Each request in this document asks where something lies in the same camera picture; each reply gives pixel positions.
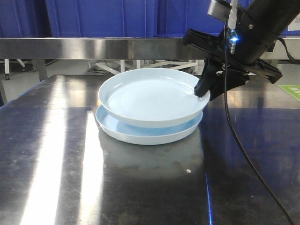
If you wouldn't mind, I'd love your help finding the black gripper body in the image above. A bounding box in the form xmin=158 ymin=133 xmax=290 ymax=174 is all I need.
xmin=183 ymin=29 xmax=282 ymax=83

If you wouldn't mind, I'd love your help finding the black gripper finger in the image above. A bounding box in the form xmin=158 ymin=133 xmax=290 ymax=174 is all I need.
xmin=209 ymin=69 xmax=249 ymax=101
xmin=194 ymin=57 xmax=223 ymax=98

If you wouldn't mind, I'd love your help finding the blue plastic crate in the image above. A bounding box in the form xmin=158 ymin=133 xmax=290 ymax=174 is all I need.
xmin=0 ymin=0 xmax=51 ymax=38
xmin=45 ymin=0 xmax=223 ymax=38

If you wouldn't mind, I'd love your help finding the black cable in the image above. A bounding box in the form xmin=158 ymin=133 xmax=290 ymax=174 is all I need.
xmin=224 ymin=21 xmax=295 ymax=225

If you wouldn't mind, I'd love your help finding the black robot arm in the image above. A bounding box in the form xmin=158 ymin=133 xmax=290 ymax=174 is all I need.
xmin=183 ymin=0 xmax=300 ymax=100

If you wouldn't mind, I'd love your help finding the stainless steel shelf rail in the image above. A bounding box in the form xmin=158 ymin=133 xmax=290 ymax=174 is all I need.
xmin=0 ymin=37 xmax=300 ymax=61

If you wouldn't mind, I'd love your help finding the white paper label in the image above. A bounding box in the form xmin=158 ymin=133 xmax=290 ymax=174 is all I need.
xmin=288 ymin=15 xmax=300 ymax=31

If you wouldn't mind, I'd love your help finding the light blue plate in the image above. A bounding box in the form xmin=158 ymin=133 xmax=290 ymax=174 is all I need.
xmin=95 ymin=106 xmax=203 ymax=145
xmin=98 ymin=68 xmax=210 ymax=128

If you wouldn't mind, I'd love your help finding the white metal frame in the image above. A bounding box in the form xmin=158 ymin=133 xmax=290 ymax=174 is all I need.
xmin=88 ymin=60 xmax=202 ymax=75

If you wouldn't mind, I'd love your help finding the blue plastic crate left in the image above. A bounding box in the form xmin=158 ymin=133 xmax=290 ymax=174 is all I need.
xmin=0 ymin=0 xmax=51 ymax=38

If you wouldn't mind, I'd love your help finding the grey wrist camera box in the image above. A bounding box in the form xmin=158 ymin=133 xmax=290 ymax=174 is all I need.
xmin=207 ymin=0 xmax=232 ymax=22

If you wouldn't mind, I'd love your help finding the green floor sign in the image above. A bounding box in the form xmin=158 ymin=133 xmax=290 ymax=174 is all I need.
xmin=280 ymin=85 xmax=300 ymax=100

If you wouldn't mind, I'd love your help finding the blue plastic crate centre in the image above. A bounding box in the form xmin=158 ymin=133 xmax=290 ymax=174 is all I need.
xmin=45 ymin=0 xmax=223 ymax=38

